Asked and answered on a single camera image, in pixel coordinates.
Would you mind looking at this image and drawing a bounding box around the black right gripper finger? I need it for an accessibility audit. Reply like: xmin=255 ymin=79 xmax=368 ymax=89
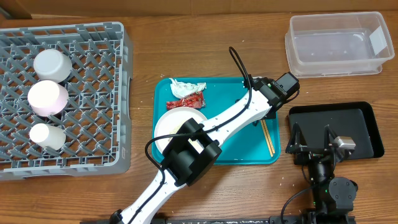
xmin=324 ymin=124 xmax=336 ymax=151
xmin=285 ymin=123 xmax=308 ymax=154

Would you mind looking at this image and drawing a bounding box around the wooden chopstick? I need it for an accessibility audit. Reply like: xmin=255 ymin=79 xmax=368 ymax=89
xmin=264 ymin=120 xmax=275 ymax=155
xmin=261 ymin=120 xmax=274 ymax=157

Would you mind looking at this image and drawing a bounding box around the grey bowl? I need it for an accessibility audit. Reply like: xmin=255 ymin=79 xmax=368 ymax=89
xmin=34 ymin=49 xmax=72 ymax=83

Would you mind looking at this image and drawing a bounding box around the cream white cup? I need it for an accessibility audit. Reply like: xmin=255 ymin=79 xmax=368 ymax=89
xmin=29 ymin=123 xmax=66 ymax=150

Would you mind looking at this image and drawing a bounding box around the pink bowl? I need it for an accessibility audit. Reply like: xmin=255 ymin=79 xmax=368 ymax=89
xmin=27 ymin=80 xmax=68 ymax=117

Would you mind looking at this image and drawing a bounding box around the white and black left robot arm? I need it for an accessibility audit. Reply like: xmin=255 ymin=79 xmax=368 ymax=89
xmin=109 ymin=72 xmax=300 ymax=223

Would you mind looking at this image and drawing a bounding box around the black rectangular tray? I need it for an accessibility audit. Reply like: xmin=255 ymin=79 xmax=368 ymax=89
xmin=288 ymin=101 xmax=384 ymax=160

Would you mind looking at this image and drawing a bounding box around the teal serving tray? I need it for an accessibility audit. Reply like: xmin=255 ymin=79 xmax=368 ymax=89
xmin=151 ymin=77 xmax=282 ymax=166

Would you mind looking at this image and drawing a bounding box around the red snack wrapper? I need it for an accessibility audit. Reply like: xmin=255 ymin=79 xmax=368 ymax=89
xmin=166 ymin=91 xmax=206 ymax=110

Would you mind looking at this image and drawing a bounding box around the clear plastic bin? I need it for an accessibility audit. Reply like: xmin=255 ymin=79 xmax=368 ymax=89
xmin=285 ymin=12 xmax=395 ymax=78

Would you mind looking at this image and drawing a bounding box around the crumpled white napkin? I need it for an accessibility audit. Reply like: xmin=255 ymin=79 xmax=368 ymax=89
xmin=169 ymin=78 xmax=206 ymax=99

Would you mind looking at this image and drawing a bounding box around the large white dirty plate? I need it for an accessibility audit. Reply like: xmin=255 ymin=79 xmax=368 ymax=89
xmin=154 ymin=107 xmax=207 ymax=154

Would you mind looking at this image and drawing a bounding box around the grey plastic dish rack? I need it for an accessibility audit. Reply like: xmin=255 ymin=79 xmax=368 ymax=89
xmin=1 ymin=22 xmax=133 ymax=180

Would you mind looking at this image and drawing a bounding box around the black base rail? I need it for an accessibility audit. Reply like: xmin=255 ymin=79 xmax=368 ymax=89
xmin=80 ymin=216 xmax=312 ymax=224

